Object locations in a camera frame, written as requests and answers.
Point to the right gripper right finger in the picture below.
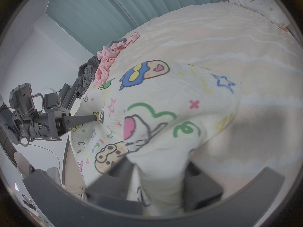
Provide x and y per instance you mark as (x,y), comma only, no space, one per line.
(203,193)

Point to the dark grey garment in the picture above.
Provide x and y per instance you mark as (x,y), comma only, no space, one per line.
(87,77)

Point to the white printed pyjama top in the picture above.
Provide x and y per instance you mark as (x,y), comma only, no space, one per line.
(177,98)

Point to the blue-green curtain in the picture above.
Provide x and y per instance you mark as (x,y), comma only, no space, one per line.
(94,8)

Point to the white printed pillow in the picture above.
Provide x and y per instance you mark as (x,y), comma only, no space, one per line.
(260,3)

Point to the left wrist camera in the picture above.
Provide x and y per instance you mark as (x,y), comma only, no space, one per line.
(52,100)

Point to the bed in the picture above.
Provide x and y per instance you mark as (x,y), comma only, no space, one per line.
(236,55)

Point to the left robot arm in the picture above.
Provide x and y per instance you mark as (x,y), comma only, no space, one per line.
(21,100)

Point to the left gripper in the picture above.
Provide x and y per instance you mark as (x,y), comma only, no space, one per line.
(53,124)

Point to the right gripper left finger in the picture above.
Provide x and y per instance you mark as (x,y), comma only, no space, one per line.
(113,185)

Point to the pink garment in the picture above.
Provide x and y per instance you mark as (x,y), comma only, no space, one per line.
(106,65)

